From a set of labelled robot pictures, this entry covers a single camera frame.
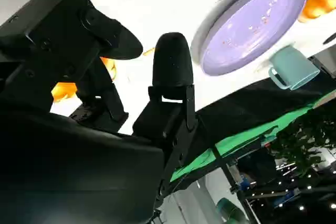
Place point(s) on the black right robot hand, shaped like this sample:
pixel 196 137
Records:
pixel 65 169

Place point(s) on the orange bread scrap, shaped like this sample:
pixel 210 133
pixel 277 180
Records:
pixel 149 51

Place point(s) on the teal round container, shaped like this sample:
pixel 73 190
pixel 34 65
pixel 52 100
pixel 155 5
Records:
pixel 229 212

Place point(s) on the green cloth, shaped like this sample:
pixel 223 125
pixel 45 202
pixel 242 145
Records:
pixel 236 140

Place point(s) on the black cloth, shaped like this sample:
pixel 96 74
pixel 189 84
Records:
pixel 249 103

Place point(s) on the lilac plate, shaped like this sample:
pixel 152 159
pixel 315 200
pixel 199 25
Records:
pixel 249 32

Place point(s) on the green leafy plant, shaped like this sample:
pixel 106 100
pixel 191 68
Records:
pixel 302 142

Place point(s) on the pale green mug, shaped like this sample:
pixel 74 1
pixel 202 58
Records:
pixel 294 66

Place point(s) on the black metal frame leg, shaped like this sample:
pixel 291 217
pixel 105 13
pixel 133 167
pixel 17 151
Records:
pixel 231 179

